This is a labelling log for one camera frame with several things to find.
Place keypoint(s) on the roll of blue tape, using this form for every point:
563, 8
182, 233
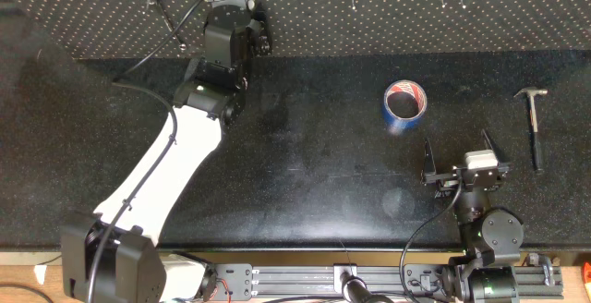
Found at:
405, 104

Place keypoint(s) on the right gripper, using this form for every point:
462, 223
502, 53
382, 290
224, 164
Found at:
443, 178

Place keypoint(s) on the mounting rail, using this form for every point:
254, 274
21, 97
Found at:
300, 280

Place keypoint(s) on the wrench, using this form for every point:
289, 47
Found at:
168, 19

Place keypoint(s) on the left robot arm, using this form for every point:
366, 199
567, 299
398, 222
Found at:
184, 155

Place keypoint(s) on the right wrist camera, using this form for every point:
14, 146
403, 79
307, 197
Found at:
480, 164

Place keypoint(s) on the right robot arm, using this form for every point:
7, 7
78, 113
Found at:
494, 238

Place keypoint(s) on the hammer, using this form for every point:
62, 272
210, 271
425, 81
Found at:
534, 123

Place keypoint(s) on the black pegboard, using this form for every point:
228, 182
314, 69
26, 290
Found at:
314, 21

